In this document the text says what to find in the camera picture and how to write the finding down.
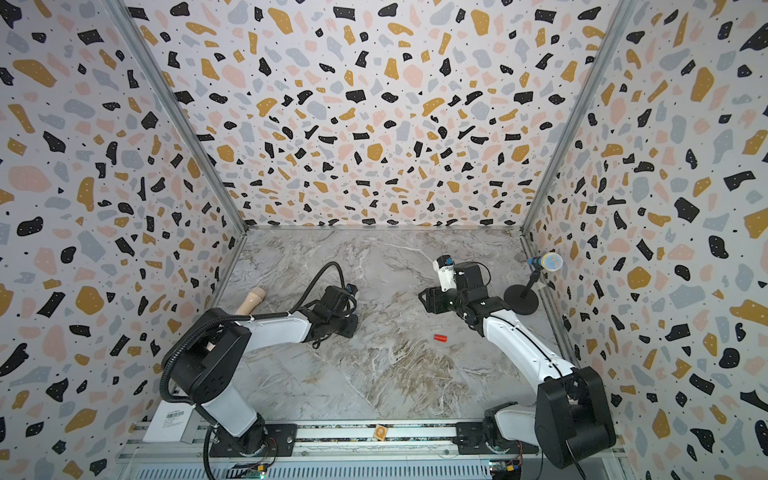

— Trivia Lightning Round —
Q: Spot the aluminium corner post left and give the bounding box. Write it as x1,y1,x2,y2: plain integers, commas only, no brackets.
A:
103,1,247,307

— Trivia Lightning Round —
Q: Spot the aluminium corner post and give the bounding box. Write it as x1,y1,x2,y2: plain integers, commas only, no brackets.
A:
521,0,638,365
103,1,247,307

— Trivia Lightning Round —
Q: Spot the beige toy microphone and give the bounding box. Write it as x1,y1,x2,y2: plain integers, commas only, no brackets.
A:
200,287,267,353

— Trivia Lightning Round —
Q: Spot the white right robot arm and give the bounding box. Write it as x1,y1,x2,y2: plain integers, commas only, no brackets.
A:
418,255,617,469

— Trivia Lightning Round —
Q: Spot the small brown tag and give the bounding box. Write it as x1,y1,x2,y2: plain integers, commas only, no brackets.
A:
374,425,388,441

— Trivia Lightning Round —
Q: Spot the aluminium corner post right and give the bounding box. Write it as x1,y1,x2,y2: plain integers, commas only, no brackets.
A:
521,0,638,365

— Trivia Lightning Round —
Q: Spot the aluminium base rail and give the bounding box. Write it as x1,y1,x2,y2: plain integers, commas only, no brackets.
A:
113,419,634,479

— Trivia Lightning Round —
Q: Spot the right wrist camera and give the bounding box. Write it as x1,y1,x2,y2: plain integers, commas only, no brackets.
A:
433,255,457,292

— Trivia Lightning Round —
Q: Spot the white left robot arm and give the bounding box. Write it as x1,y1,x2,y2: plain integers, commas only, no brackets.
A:
160,284,358,454

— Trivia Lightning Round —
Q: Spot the blue toy microphone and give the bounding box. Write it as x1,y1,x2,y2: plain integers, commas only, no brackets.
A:
527,252,564,272

